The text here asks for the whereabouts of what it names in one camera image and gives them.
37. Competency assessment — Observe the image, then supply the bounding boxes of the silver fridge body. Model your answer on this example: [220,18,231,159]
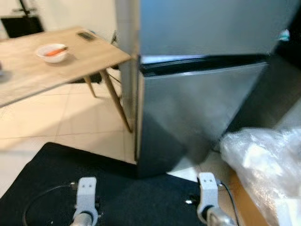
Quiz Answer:
[114,0,143,163]

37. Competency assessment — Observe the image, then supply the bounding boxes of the teal headed brush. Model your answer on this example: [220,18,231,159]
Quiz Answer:
[278,29,290,41]

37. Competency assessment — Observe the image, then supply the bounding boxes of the large brown cardboard box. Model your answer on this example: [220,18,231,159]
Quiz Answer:
[230,170,269,226]

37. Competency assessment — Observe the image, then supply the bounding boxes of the dark flat rectangular object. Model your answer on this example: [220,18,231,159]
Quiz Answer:
[77,31,95,42]

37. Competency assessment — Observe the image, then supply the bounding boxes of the orange carrot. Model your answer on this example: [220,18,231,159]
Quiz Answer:
[45,46,68,57]

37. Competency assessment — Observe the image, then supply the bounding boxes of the white bowl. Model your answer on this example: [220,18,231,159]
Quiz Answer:
[36,44,69,64]

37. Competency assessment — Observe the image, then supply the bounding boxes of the light wooden dining table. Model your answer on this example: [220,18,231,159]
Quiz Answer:
[0,26,133,133]

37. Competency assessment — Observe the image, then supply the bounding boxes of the black tripod stand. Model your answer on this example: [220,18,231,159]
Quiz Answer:
[13,0,37,17]

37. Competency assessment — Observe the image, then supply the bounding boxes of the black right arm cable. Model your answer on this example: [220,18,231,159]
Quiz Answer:
[218,180,241,226]

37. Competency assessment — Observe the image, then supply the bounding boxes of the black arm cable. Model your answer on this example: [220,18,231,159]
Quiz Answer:
[218,180,241,226]
[21,183,79,226]

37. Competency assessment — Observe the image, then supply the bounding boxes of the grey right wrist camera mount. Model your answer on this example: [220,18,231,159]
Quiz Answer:
[197,172,220,215]

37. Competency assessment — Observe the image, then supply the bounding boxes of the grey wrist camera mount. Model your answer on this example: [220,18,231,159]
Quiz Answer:
[197,172,220,215]
[76,177,98,215]

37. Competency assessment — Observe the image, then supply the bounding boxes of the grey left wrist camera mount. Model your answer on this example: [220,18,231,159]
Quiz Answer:
[76,177,98,215]

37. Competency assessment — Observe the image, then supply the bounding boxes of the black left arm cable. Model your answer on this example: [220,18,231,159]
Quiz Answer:
[21,183,79,226]

